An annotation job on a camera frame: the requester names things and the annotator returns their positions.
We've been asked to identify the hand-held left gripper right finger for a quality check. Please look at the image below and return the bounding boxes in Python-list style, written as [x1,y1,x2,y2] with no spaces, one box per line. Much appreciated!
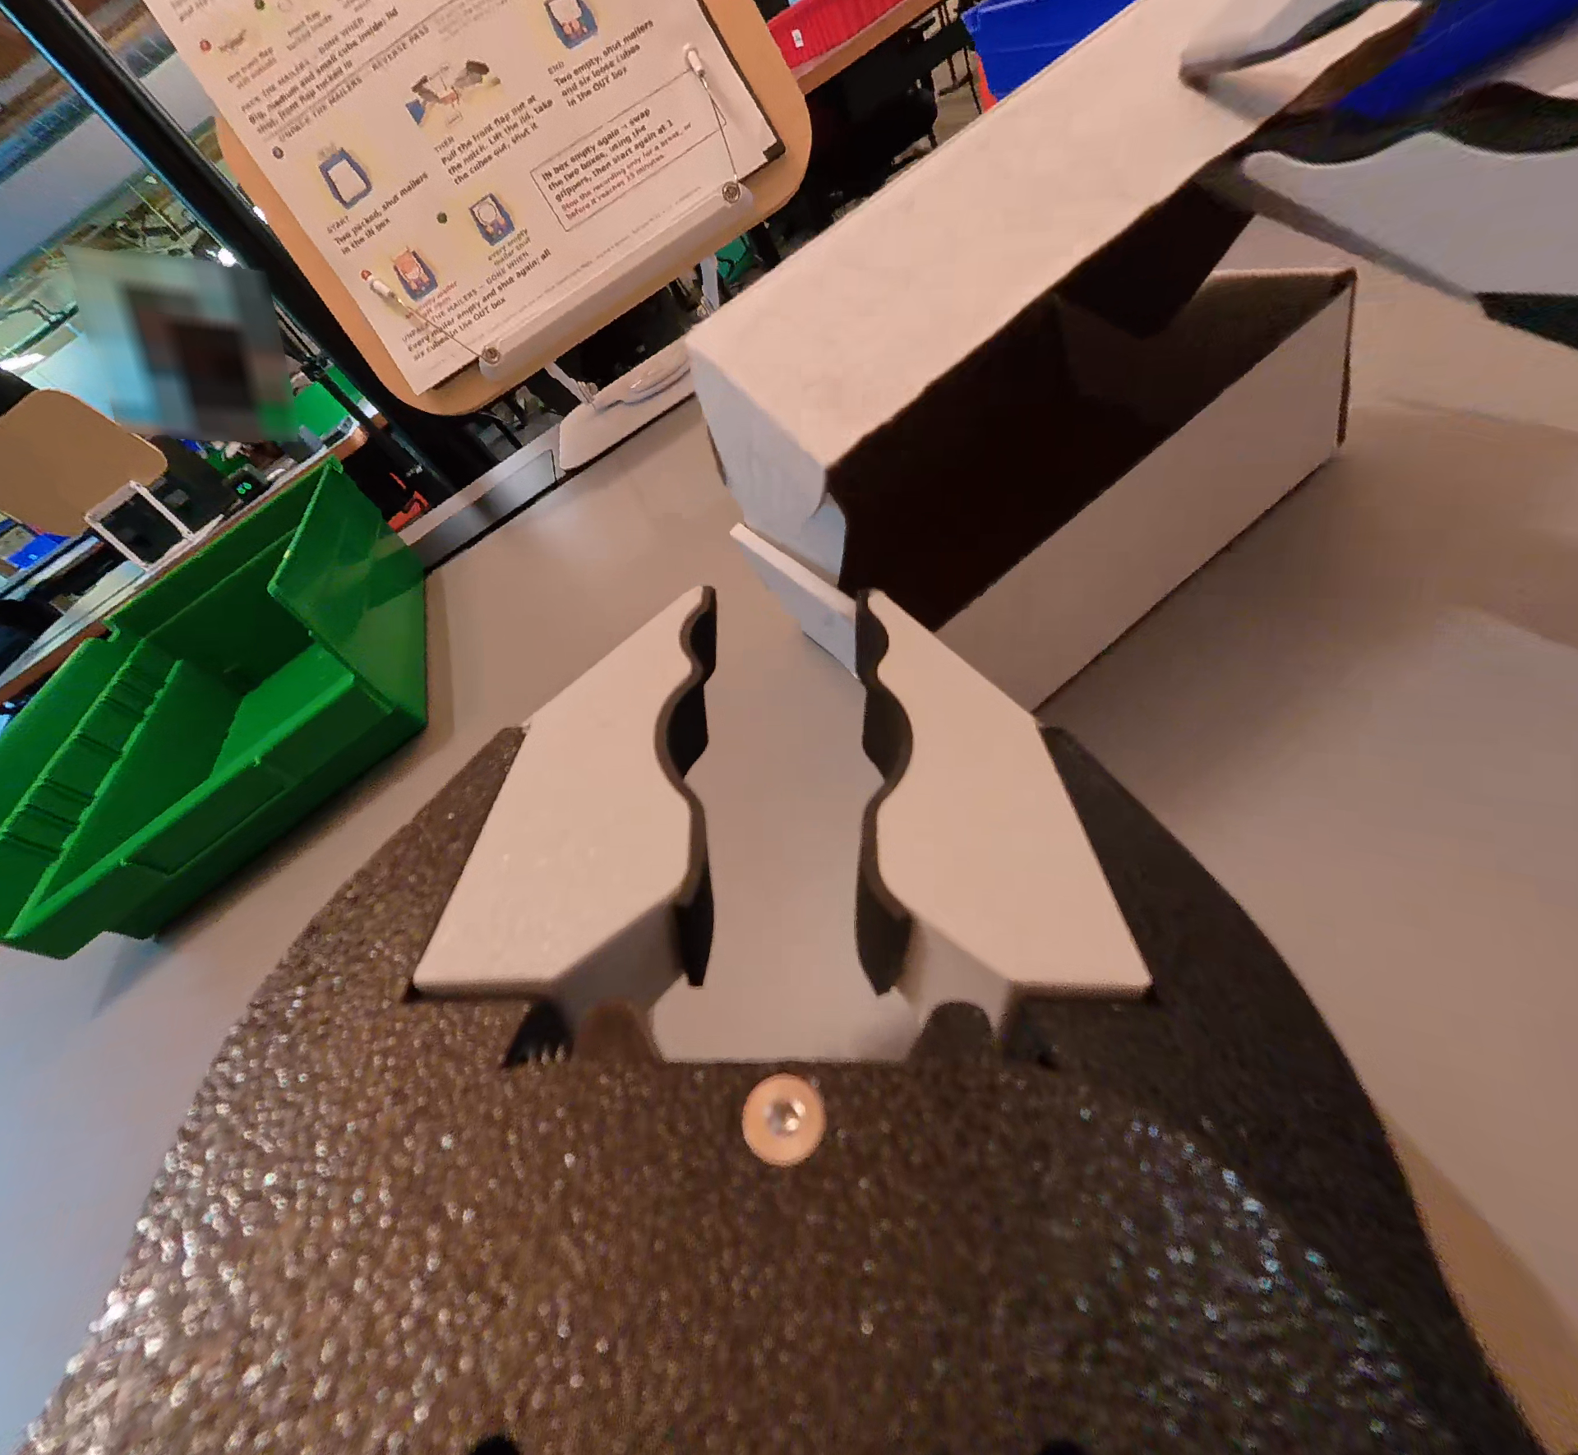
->
[852,587,1157,1040]

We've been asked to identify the black stand pole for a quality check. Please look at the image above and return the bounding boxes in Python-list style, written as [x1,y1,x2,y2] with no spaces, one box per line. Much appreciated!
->
[0,0,409,445]

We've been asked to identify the grey desk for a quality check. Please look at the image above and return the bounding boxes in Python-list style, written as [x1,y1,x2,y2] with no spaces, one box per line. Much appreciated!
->
[0,215,1578,1455]

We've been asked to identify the white wire stand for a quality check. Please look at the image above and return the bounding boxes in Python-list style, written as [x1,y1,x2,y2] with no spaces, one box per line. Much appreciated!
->
[85,480,187,569]

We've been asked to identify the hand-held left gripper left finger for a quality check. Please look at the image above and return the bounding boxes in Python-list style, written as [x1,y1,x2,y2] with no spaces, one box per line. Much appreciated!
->
[412,585,719,1022]

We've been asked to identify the wooden board on stand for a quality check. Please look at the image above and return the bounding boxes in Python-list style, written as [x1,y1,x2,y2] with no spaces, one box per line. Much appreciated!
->
[0,388,167,537]

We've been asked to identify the white cardboard mailer box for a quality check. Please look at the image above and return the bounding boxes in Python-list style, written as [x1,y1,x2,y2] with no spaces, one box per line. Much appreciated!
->
[683,0,1420,717]

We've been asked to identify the green plastic bin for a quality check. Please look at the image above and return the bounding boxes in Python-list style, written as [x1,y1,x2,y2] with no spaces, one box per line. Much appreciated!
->
[0,455,428,962]

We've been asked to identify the wooden instruction board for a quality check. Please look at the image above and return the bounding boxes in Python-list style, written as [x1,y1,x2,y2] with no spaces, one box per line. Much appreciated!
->
[60,0,815,417]

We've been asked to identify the printed instruction sheet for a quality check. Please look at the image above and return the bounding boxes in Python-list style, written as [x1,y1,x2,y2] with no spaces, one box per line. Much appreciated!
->
[60,0,790,396]

